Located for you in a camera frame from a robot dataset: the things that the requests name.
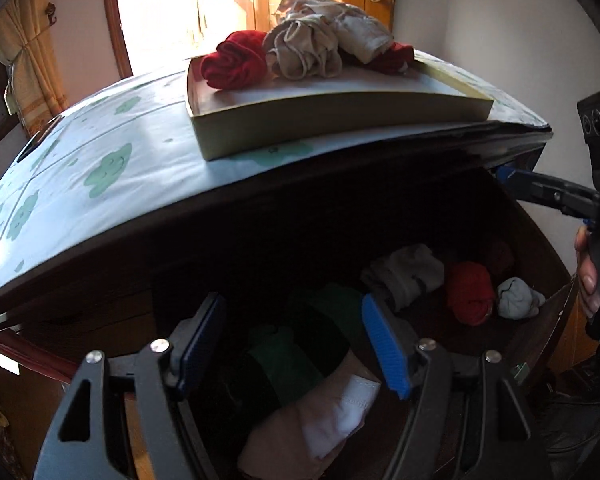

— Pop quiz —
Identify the yellow patterned curtain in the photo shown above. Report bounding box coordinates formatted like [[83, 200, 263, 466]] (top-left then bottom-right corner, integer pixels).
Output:
[[0, 0, 72, 137]]

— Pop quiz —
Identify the grey beige underwear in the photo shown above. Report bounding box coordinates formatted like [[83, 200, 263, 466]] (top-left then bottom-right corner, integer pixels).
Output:
[[262, 7, 343, 81]]

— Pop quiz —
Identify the red sock in drawer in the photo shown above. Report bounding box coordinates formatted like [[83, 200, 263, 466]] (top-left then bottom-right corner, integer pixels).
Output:
[[446, 261, 497, 326]]

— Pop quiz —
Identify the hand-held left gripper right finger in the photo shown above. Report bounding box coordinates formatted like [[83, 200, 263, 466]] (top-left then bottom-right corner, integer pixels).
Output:
[[362, 294, 551, 480]]

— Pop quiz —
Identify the wooden door frame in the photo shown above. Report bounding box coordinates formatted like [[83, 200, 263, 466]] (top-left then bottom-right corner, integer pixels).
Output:
[[100, 0, 133, 78]]

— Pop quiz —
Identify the cream cardboard tray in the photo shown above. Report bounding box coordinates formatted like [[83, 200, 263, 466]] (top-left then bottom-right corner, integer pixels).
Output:
[[185, 50, 495, 162]]

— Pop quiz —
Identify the person's right hand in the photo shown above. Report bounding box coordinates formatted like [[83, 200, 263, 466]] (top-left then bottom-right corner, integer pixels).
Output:
[[574, 226, 600, 320]]

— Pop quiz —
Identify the dark wooden drawer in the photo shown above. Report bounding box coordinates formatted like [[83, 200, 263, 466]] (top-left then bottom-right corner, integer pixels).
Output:
[[150, 160, 578, 480]]

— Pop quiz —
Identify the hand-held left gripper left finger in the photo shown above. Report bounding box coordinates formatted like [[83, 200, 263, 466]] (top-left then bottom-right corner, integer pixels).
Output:
[[32, 292, 228, 480]]

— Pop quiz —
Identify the pink and white sock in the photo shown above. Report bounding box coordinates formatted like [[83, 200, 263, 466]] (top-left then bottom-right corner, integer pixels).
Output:
[[237, 352, 383, 480]]

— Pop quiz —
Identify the red underwear with grey waistband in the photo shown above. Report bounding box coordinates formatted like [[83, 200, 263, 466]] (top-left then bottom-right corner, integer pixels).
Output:
[[200, 30, 270, 92]]

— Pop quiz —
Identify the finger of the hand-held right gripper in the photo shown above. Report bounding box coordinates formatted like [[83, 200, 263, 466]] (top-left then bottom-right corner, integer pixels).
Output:
[[496, 167, 598, 198], [522, 184, 598, 223]]

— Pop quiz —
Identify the cream underwear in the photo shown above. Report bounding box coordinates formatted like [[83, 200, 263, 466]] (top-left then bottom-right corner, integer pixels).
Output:
[[325, 0, 397, 65]]

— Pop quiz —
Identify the green striped sock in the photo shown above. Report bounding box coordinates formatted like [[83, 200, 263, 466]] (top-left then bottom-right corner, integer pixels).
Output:
[[247, 282, 366, 406]]

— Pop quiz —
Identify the light grey sock ball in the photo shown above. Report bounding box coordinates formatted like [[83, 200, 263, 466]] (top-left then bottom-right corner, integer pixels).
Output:
[[496, 276, 547, 322]]

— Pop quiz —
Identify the white cloud print tablecloth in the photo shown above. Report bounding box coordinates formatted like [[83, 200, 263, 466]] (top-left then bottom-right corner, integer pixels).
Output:
[[0, 52, 551, 306]]

